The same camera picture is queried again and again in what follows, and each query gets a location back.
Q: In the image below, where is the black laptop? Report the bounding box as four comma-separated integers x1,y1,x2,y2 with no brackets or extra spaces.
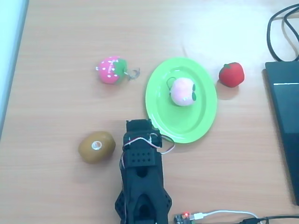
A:
264,61,299,206

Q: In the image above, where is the pink peach plush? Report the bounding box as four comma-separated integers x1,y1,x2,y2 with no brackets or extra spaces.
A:
166,76,198,107

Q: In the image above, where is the white usb cable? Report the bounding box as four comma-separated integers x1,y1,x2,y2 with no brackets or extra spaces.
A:
190,210,259,221

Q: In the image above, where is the motor control board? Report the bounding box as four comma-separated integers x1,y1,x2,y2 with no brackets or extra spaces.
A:
173,211,196,224

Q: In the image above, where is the green plastic plate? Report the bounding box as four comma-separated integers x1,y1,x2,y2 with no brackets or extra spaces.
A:
145,56,218,144

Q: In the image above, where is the clear keychain loop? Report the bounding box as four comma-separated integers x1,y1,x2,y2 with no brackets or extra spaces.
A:
126,67,141,81

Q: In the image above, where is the brown kiwi with sticker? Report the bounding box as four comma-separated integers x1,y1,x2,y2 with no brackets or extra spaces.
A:
78,131,116,165

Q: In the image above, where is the red plush fruit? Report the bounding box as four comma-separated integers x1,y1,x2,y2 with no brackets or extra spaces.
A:
218,62,246,88

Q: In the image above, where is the black cable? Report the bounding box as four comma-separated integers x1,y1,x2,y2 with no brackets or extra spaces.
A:
238,215,299,224
282,9,299,63
267,2,299,63

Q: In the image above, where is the pink strawberry plush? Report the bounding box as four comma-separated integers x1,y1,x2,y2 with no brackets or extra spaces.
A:
94,55,129,85

